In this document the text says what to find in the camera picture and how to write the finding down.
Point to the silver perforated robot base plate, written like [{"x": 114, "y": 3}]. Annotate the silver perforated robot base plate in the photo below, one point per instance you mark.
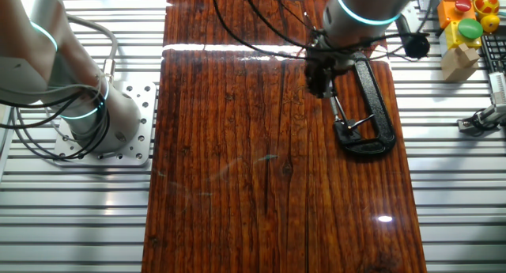
[{"x": 146, "y": 118}]

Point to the green button on yellow box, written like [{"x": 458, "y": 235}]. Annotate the green button on yellow box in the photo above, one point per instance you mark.
[{"x": 470, "y": 28}]

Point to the ribbed silver camera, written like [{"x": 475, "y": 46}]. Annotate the ribbed silver camera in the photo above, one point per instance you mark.
[{"x": 498, "y": 87}]

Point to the black metal C-clamp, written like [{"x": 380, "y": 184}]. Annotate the black metal C-clamp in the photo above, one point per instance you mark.
[{"x": 379, "y": 107}]

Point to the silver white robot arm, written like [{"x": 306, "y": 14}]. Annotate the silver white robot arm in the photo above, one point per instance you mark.
[{"x": 356, "y": 23}]

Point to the light wooden block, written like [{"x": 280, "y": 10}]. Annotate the light wooden block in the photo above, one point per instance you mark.
[{"x": 458, "y": 65}]

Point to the short thin black clock hand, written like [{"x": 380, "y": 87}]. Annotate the short thin black clock hand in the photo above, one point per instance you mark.
[{"x": 361, "y": 121}]

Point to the black keyboard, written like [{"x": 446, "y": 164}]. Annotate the black keyboard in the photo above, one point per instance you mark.
[{"x": 494, "y": 51}]

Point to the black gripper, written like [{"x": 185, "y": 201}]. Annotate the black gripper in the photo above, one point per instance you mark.
[{"x": 318, "y": 73}]

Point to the red button on orange box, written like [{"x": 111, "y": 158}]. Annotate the red button on orange box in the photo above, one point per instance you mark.
[{"x": 448, "y": 14}]

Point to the orange spotted toy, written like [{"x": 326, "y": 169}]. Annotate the orange spotted toy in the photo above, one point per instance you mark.
[{"x": 487, "y": 3}]

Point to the glossy brown wood-grain board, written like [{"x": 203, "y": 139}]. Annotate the glossy brown wood-grain board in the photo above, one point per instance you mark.
[{"x": 237, "y": 166}]

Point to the yellow round toy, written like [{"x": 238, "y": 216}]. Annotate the yellow round toy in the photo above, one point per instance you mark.
[{"x": 490, "y": 23}]

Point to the grey metal clamp tool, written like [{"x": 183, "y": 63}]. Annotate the grey metal clamp tool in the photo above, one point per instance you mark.
[{"x": 480, "y": 120}]

